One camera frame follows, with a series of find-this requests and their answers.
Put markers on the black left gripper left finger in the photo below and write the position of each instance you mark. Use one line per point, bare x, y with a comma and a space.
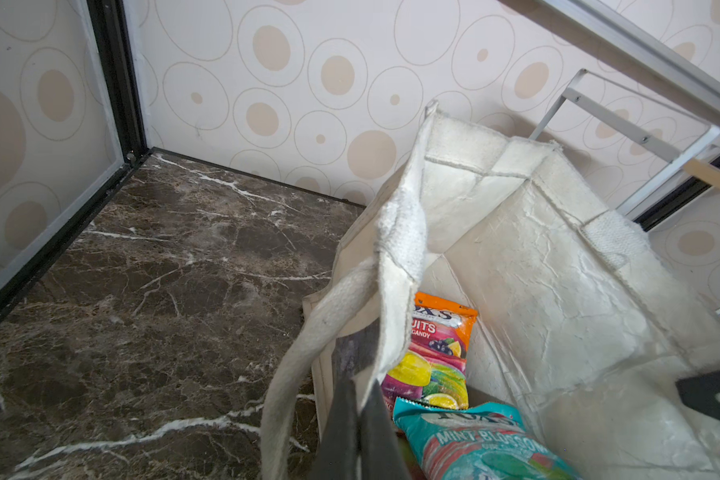
338, 452

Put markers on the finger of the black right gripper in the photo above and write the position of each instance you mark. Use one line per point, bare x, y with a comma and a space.
700, 392

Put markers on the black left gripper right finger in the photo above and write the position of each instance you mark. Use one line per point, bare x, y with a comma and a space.
380, 457

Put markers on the orange fruit candy bag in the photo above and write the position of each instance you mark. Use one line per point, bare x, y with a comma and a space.
432, 370

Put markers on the teal mint candy bag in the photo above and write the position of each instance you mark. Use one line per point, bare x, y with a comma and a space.
488, 441

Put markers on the cream canvas grocery bag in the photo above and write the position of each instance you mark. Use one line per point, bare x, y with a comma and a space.
581, 326

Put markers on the silver aluminium crossbar back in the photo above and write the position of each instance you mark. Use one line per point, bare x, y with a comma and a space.
695, 89

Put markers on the white wire wooden shelf rack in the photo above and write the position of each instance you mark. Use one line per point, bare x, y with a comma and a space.
652, 161

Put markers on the black corner frame post left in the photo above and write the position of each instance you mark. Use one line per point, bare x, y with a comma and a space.
113, 41

